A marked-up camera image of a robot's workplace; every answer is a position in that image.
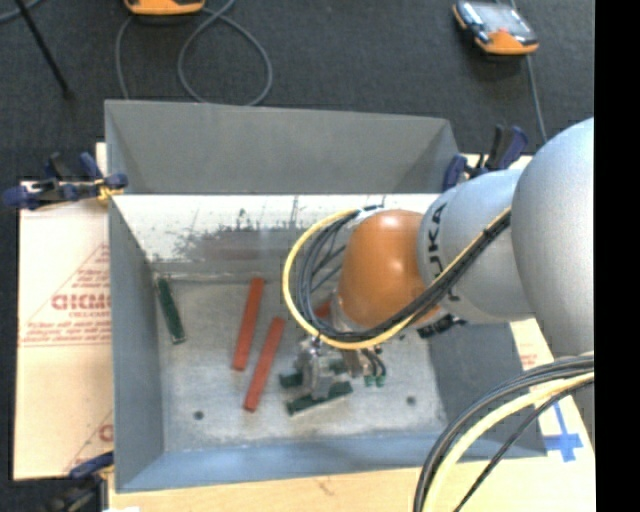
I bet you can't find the brown cardboard board red print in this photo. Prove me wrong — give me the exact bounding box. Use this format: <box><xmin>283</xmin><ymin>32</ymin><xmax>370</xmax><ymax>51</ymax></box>
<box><xmin>10</xmin><ymin>141</ymin><xmax>595</xmax><ymax>482</ymax></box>

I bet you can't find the grey metal bin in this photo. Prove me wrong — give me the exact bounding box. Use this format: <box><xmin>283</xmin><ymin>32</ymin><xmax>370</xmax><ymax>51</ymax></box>
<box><xmin>103</xmin><ymin>98</ymin><xmax>549</xmax><ymax>494</ymax></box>

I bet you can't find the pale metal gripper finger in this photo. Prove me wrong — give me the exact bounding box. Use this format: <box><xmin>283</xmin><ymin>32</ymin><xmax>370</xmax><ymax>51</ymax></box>
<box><xmin>297</xmin><ymin>349</ymin><xmax>322</xmax><ymax>387</ymax></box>
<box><xmin>311</xmin><ymin>370</ymin><xmax>347</xmax><ymax>402</ymax></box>

